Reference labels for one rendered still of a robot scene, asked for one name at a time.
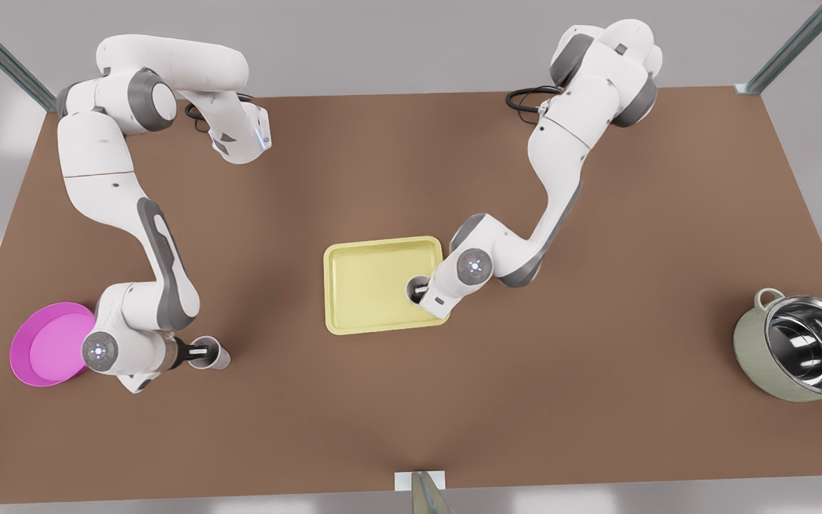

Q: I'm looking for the white IKEA cup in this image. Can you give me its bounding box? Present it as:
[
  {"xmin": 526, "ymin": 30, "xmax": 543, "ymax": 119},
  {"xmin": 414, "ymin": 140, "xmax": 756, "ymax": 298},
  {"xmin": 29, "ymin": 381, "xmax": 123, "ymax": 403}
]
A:
[
  {"xmin": 406, "ymin": 274, "xmax": 437, "ymax": 305},
  {"xmin": 188, "ymin": 336, "xmax": 231, "ymax": 372}
]

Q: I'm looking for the yellow rectangular tray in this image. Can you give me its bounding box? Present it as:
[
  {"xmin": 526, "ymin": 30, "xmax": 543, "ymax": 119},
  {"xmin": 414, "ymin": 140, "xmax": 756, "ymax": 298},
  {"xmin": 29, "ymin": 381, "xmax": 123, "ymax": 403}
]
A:
[{"xmin": 323, "ymin": 236, "xmax": 452, "ymax": 336}]

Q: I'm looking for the pink round plate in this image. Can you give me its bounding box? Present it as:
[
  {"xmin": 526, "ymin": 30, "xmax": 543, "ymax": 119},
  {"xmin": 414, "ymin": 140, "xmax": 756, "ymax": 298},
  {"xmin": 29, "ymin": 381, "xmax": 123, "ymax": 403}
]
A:
[{"xmin": 10, "ymin": 302, "xmax": 98, "ymax": 388}]

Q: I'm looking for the pale green steel pot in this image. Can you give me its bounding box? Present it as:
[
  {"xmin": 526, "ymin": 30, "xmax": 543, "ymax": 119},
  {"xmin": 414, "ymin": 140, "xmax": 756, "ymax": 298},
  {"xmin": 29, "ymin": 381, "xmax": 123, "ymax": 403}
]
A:
[{"xmin": 733, "ymin": 288, "xmax": 822, "ymax": 409}]

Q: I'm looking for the silver frame post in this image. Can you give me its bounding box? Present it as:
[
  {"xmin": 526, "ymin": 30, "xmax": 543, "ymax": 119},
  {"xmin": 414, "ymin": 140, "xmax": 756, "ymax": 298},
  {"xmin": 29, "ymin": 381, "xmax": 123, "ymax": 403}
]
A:
[
  {"xmin": 394, "ymin": 470, "xmax": 455, "ymax": 514},
  {"xmin": 0, "ymin": 0, "xmax": 58, "ymax": 113},
  {"xmin": 734, "ymin": 0, "xmax": 822, "ymax": 96}
]

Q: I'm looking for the black cable loop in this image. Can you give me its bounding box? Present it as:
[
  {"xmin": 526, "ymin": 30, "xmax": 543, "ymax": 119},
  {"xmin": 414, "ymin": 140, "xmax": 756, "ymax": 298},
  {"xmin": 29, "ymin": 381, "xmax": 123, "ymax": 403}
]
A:
[
  {"xmin": 505, "ymin": 85, "xmax": 563, "ymax": 126},
  {"xmin": 183, "ymin": 92, "xmax": 255, "ymax": 133}
]

